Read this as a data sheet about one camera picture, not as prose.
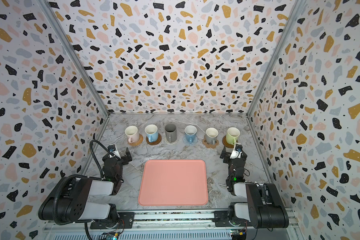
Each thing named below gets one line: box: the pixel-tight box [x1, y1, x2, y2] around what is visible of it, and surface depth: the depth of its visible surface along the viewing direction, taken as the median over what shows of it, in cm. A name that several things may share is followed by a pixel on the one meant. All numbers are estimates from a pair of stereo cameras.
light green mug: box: [226, 127, 241, 146], surface depth 99 cm
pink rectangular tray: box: [138, 159, 209, 206], surface depth 91 cm
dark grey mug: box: [164, 123, 177, 143], surface depth 100 cm
